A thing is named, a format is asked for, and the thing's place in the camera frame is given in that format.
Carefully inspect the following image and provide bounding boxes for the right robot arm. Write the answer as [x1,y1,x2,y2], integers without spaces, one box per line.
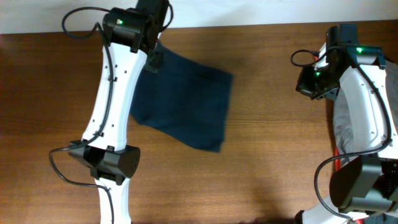
[295,24,397,223]

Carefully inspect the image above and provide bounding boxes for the grey garment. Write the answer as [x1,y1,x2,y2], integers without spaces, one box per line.
[332,58,398,224]

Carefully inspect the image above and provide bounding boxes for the left black cable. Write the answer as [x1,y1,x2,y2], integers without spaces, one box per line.
[48,4,174,224]

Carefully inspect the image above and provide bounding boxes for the red cloth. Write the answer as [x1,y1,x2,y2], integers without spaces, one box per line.
[332,146,364,224]

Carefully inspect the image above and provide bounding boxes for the navy blue shorts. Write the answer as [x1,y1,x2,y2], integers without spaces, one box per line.
[130,44,233,152]

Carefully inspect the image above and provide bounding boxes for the right black cable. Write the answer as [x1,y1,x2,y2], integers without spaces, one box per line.
[290,46,393,222]

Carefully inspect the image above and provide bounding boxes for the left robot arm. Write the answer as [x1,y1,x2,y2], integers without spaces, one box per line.
[68,1,173,223]

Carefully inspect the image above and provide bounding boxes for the black cable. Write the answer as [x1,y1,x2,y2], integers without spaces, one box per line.
[290,46,393,222]
[48,4,174,224]

